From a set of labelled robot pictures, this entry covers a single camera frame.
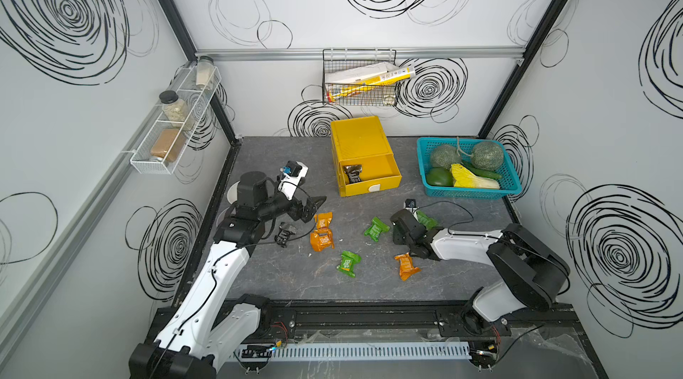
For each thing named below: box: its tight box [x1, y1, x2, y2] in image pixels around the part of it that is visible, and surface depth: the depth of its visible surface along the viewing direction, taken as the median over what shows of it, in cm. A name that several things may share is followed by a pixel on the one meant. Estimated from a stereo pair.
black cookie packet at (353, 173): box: [343, 164, 363, 184], surface depth 89 cm
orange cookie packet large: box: [310, 220, 335, 252], surface depth 91 cm
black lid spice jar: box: [158, 89, 192, 132], surface depth 72 cm
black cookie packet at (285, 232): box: [273, 221, 298, 249], surface depth 91 cm
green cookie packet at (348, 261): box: [336, 250, 362, 279], surface depth 85 cm
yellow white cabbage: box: [449, 163, 501, 190], surface depth 98 cm
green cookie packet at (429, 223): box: [416, 209, 439, 231], surface depth 96 cm
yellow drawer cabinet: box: [329, 115, 402, 197], surface depth 91 cm
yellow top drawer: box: [337, 153, 403, 198], surface depth 86 cm
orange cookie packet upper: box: [313, 211, 334, 234], surface depth 95 cm
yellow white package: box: [324, 62, 417, 104], surface depth 88 cm
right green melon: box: [471, 140, 505, 172], surface depth 101 cm
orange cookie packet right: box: [393, 251, 422, 282], surface depth 84 cm
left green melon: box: [430, 144, 462, 170], surface depth 102 cm
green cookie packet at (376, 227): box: [364, 216, 390, 242], surface depth 93 cm
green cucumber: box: [460, 161, 502, 179], surface depth 100 cm
